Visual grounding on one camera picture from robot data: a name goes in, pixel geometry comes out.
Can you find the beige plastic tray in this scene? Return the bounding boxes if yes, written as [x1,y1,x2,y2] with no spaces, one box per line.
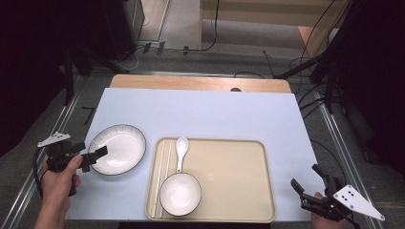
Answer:
[144,136,277,224]

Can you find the person's left hand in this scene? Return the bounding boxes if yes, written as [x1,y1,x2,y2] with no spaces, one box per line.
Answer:
[40,155,84,208]

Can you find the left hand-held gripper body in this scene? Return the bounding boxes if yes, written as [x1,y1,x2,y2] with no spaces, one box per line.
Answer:
[37,132,84,175]

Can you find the white bowl with dark rim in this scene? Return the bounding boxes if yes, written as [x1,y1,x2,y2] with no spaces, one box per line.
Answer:
[158,172,203,218]

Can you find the dark curtain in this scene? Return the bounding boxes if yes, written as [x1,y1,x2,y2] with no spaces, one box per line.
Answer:
[318,0,405,176]

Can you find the beige wooden counter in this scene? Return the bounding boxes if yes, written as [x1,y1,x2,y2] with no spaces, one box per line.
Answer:
[199,0,352,59]

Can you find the wooden table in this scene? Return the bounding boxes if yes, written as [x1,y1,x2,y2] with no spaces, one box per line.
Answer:
[109,73,292,94]

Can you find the white chopstick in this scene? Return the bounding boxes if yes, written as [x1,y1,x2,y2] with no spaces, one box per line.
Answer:
[152,139,166,219]
[159,139,174,219]

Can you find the black floor cable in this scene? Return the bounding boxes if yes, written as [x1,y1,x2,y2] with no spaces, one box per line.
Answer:
[233,71,266,80]
[288,0,339,70]

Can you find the person's right hand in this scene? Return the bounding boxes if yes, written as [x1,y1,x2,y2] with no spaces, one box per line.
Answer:
[310,192,349,229]

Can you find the white ceramic spoon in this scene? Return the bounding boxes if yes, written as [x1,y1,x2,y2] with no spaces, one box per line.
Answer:
[175,135,191,175]

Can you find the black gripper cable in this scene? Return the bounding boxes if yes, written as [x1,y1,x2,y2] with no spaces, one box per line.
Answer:
[32,147,50,200]
[309,138,349,187]

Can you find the black power cable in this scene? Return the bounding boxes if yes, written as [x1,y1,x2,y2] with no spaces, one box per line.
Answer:
[183,0,222,53]

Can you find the white ribbed plate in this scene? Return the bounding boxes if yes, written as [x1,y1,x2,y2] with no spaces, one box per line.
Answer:
[88,123,148,177]

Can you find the dark tall cabinet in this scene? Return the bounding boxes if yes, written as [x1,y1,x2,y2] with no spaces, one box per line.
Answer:
[108,0,146,62]

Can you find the black stand leg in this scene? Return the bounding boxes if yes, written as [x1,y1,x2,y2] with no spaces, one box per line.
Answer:
[272,56,323,80]

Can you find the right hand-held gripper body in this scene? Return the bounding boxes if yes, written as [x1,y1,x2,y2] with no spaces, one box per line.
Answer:
[300,177,386,229]

